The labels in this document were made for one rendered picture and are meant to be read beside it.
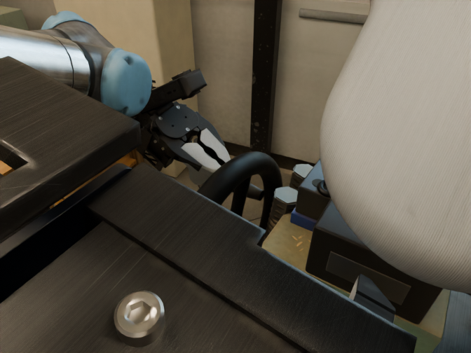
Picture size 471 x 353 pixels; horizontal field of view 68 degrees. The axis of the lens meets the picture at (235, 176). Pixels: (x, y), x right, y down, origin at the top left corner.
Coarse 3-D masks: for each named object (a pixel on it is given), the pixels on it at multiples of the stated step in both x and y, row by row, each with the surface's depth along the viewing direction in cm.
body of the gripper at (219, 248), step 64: (0, 64) 4; (0, 128) 3; (64, 128) 4; (128, 128) 4; (0, 192) 3; (64, 192) 3; (128, 192) 4; (192, 192) 5; (0, 256) 4; (64, 256) 4; (128, 256) 4; (192, 256) 4; (256, 256) 4; (0, 320) 3; (64, 320) 3; (128, 320) 3; (192, 320) 3; (256, 320) 4; (320, 320) 4; (384, 320) 4
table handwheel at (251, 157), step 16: (240, 160) 38; (256, 160) 40; (272, 160) 44; (224, 176) 35; (240, 176) 37; (272, 176) 46; (208, 192) 34; (224, 192) 35; (240, 192) 41; (272, 192) 50; (240, 208) 42
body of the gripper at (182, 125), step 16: (144, 112) 53; (160, 112) 51; (176, 112) 52; (192, 112) 54; (144, 128) 51; (160, 128) 49; (176, 128) 51; (192, 128) 52; (144, 144) 53; (160, 144) 52; (160, 160) 54
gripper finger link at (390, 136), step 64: (384, 0) 3; (448, 0) 3; (384, 64) 3; (448, 64) 3; (320, 128) 3; (384, 128) 3; (448, 128) 3; (384, 192) 3; (448, 192) 3; (384, 256) 3; (448, 256) 2
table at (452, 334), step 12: (456, 300) 30; (468, 300) 30; (456, 312) 30; (468, 312) 30; (456, 324) 29; (468, 324) 29; (444, 336) 28; (456, 336) 28; (468, 336) 28; (444, 348) 27; (456, 348) 27; (468, 348) 27
